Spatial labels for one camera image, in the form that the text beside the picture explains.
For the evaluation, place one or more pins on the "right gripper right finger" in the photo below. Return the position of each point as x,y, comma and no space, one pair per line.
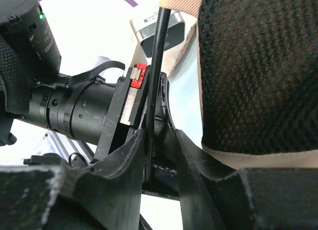
214,196

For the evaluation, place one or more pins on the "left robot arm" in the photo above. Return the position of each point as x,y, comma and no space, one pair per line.
29,57

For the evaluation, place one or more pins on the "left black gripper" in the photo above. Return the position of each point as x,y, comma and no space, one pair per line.
106,115

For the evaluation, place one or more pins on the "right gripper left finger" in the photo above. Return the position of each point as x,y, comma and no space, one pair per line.
103,196

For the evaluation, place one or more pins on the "white fluffy cushion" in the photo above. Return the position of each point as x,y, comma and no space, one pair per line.
172,57

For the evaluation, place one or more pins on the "beige pet tent fabric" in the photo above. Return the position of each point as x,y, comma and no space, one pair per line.
258,80

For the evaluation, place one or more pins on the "black tent pole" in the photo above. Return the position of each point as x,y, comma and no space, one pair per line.
158,49

